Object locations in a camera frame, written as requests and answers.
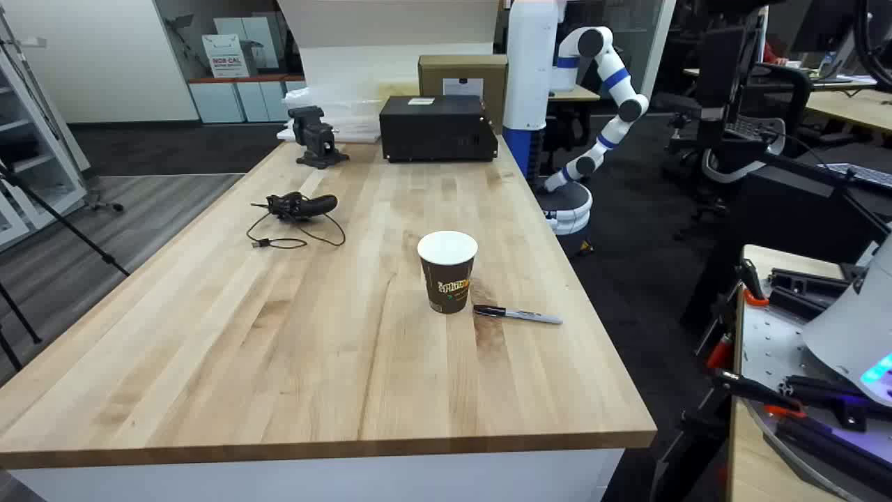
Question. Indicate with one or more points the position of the black handheld controller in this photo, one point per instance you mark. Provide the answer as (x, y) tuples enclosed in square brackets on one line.
[(299, 203)]

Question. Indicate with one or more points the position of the grey curved device cover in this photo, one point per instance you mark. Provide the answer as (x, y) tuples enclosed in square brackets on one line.
[(859, 330)]

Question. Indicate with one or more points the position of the wooden office desk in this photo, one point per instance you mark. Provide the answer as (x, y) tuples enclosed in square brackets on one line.
[(853, 106)]

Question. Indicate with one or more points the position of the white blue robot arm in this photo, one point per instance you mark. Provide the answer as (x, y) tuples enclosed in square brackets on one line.
[(610, 79)]

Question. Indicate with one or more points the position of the wooden side table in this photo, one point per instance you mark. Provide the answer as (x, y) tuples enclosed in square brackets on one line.
[(757, 464)]

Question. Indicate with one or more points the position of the white shelf unit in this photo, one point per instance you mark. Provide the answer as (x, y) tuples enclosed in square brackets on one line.
[(32, 139)]

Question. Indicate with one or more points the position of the black bench vise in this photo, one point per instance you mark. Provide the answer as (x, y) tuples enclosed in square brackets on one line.
[(315, 136)]

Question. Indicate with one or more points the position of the black tripod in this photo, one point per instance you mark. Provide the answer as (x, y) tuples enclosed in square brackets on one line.
[(65, 227)]

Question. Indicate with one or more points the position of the black tool case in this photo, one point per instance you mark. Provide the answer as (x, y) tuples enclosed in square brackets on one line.
[(803, 290)]

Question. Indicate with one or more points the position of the black equipment box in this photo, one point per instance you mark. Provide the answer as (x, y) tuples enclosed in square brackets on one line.
[(435, 129)]

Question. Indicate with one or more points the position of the brown paper cup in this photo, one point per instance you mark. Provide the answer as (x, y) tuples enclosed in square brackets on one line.
[(448, 274)]

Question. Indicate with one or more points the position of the black mesh office chair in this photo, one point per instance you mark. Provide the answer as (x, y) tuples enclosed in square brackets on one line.
[(741, 139)]

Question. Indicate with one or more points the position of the brown cardboard box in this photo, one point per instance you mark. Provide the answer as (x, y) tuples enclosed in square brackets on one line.
[(463, 73)]

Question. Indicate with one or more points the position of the grey black marker pen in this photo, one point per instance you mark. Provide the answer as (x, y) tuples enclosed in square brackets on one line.
[(520, 312)]

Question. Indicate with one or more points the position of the white printed paper sign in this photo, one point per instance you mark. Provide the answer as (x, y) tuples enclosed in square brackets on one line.
[(228, 57)]

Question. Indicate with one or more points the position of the low white cabinet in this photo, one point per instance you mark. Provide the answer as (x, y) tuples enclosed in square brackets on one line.
[(244, 101)]

